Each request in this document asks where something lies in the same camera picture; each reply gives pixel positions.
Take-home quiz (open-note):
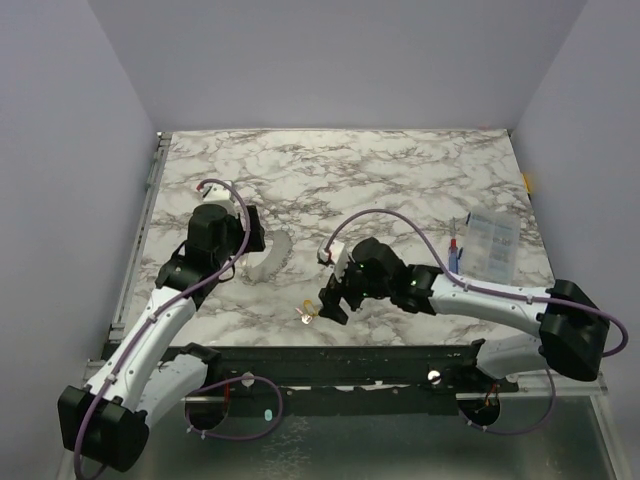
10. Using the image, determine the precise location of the yellow key tag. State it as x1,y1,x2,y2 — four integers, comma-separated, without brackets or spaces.
303,299,319,318

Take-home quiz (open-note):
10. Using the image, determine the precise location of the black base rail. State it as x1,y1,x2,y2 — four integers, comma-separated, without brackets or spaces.
164,342,521,416

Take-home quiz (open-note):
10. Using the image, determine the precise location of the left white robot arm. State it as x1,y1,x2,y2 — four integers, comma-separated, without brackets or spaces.
57,201,265,479

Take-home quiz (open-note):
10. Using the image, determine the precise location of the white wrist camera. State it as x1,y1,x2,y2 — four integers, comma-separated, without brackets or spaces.
196,179,234,203
316,239,349,278

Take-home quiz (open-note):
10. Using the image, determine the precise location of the left aluminium frame rail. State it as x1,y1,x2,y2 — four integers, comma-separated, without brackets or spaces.
107,132,173,343

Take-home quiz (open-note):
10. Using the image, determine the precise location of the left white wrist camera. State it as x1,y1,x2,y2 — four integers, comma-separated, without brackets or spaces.
196,179,234,203

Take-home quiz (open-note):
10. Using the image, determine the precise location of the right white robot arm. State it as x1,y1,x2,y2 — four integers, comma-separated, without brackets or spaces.
317,238,610,391

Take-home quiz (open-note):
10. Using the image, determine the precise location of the clear plastic organizer box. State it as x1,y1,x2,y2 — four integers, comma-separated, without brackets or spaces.
459,207,520,285

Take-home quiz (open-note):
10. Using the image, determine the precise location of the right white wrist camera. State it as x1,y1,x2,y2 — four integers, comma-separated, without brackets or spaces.
316,239,349,278

